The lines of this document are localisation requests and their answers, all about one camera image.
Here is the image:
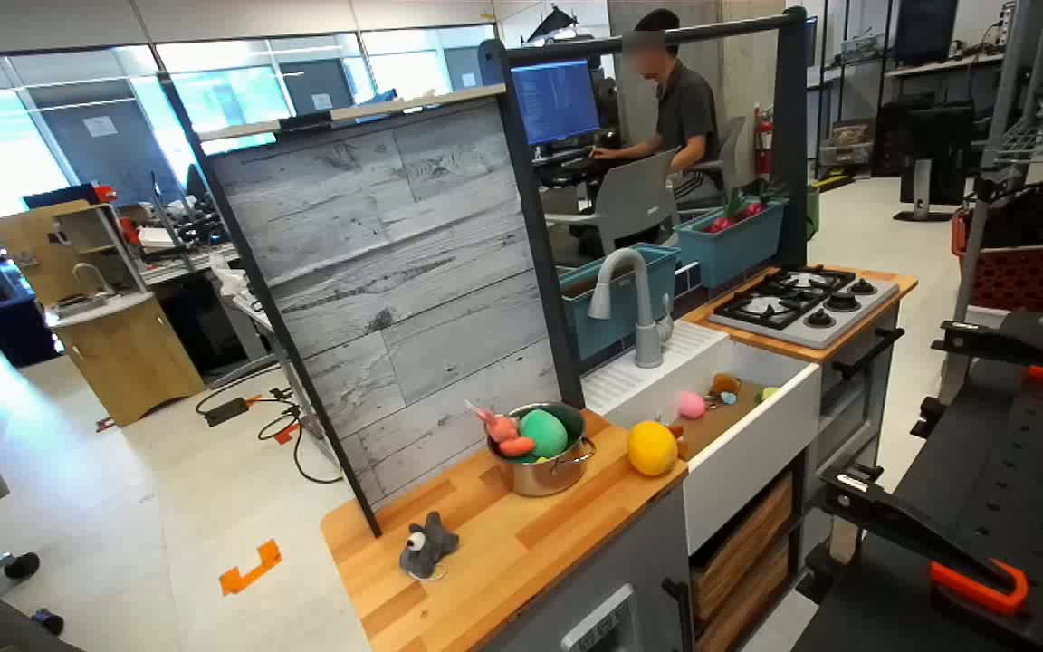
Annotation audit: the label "green plush ball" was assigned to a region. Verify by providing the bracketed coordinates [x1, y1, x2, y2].
[519, 405, 570, 458]

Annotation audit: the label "toy stove top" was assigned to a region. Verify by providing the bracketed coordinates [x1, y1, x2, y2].
[717, 265, 883, 334]

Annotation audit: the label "grey counter base cabinet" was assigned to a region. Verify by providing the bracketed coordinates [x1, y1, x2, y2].
[481, 482, 694, 652]

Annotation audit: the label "dark blue storage bin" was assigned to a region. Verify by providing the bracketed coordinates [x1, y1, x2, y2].
[0, 277, 60, 370]

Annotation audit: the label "wooden stove surround counter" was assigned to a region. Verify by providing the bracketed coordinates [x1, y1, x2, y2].
[680, 259, 922, 370]

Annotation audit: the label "grey office chair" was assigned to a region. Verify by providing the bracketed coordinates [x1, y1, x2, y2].
[591, 149, 683, 259]

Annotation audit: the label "white farmhouse sink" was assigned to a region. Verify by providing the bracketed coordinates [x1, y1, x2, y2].
[579, 319, 825, 559]

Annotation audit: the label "yellow round plush toy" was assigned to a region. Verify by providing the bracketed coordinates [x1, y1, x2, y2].
[622, 417, 680, 482]

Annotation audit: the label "red mesh cart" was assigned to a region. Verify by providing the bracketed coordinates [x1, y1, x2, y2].
[963, 235, 1043, 313]

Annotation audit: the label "grey plush animal toy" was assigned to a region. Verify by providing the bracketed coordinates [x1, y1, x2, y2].
[395, 507, 463, 583]

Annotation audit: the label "grey oven cabinet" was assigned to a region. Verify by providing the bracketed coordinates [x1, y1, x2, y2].
[799, 300, 911, 516]

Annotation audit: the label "brown plush toy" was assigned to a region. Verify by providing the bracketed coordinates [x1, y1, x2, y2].
[704, 370, 746, 408]

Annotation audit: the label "person in dark shirt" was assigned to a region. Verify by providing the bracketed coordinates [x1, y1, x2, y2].
[591, 8, 723, 187]

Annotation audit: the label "black perforated work table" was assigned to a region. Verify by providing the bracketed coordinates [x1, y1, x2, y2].
[789, 298, 1043, 652]

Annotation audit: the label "butcher block wooden counter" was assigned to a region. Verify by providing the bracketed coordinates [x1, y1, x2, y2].
[319, 405, 691, 652]

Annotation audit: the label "white gas stove top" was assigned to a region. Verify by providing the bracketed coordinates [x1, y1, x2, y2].
[709, 265, 905, 354]

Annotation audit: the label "grey wood-print backdrop panel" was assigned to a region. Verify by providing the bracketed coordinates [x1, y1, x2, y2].
[197, 89, 584, 534]

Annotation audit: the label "black floor cables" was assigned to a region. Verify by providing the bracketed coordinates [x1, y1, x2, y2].
[191, 380, 348, 489]

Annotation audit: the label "teal plastic bin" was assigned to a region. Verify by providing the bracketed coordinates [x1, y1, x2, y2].
[554, 237, 683, 370]
[673, 187, 793, 298]

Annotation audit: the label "wooden play kitchen cabinet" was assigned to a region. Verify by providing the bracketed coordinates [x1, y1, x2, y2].
[0, 195, 210, 429]

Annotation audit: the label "grey kitchen faucet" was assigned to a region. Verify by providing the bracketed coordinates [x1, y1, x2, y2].
[585, 247, 676, 371]

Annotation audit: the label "pink plush toy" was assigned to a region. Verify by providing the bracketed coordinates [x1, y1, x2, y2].
[465, 403, 540, 464]

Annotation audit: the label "red fire extinguisher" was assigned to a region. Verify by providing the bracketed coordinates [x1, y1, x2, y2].
[749, 101, 778, 183]

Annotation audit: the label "wooden slat crates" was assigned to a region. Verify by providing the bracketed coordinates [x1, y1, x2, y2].
[689, 470, 802, 652]

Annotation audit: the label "blue computer monitor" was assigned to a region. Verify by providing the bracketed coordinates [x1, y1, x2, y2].
[505, 53, 608, 150]

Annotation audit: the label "steel cooking pot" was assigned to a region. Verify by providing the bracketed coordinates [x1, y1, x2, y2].
[485, 398, 597, 498]

